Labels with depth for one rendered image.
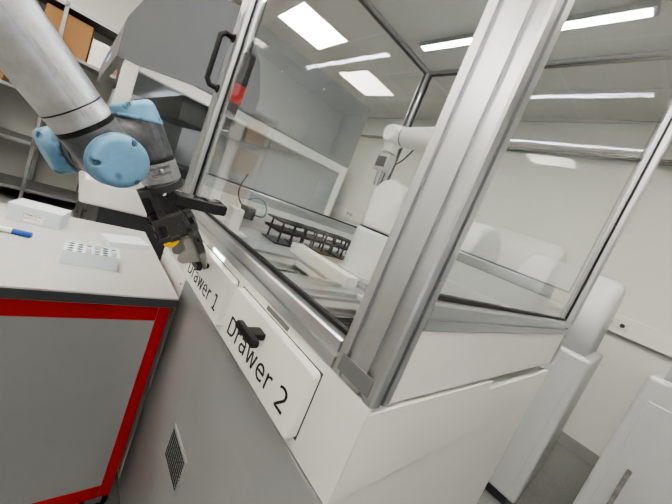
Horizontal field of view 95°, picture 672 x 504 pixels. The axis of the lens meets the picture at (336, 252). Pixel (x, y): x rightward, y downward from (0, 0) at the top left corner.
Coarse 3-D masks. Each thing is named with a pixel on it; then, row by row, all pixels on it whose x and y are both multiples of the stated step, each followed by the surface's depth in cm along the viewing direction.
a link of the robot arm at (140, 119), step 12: (120, 108) 54; (132, 108) 54; (144, 108) 55; (120, 120) 54; (132, 120) 55; (144, 120) 55; (156, 120) 57; (132, 132) 55; (144, 132) 56; (156, 132) 58; (144, 144) 57; (156, 144) 58; (168, 144) 61; (156, 156) 58; (168, 156) 60
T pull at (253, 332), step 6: (240, 324) 52; (240, 330) 52; (246, 330) 51; (252, 330) 52; (258, 330) 52; (246, 336) 50; (252, 336) 50; (258, 336) 51; (264, 336) 52; (252, 342) 48; (258, 342) 49
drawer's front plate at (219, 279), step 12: (216, 264) 72; (192, 276) 82; (204, 276) 76; (216, 276) 71; (228, 276) 67; (192, 288) 80; (216, 288) 70; (228, 288) 66; (204, 300) 73; (216, 300) 69; (228, 300) 66; (216, 312) 68; (216, 324) 67
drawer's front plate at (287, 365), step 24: (240, 288) 63; (240, 312) 60; (264, 312) 56; (240, 336) 58; (240, 360) 57; (264, 360) 51; (288, 360) 47; (288, 384) 46; (312, 384) 43; (288, 408) 45; (288, 432) 44
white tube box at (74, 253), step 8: (64, 248) 80; (72, 248) 82; (80, 248) 83; (104, 248) 89; (112, 248) 91; (64, 256) 79; (72, 256) 80; (80, 256) 81; (88, 256) 82; (96, 256) 83; (104, 256) 84; (72, 264) 80; (80, 264) 81; (88, 264) 82; (96, 264) 83; (104, 264) 84; (112, 264) 85
